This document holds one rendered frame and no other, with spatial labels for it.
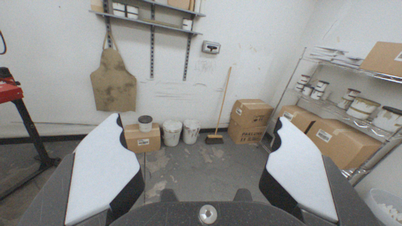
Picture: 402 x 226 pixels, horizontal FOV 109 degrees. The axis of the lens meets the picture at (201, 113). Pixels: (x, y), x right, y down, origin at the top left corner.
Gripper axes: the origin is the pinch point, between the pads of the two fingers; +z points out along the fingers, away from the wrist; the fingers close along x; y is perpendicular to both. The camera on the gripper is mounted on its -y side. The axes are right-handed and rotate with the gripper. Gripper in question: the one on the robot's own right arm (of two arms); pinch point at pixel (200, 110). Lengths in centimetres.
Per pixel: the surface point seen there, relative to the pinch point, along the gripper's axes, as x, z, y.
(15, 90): -143, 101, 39
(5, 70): -159, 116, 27
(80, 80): -146, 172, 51
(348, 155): 167, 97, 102
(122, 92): -100, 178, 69
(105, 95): -121, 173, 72
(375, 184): 215, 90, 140
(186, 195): -7, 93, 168
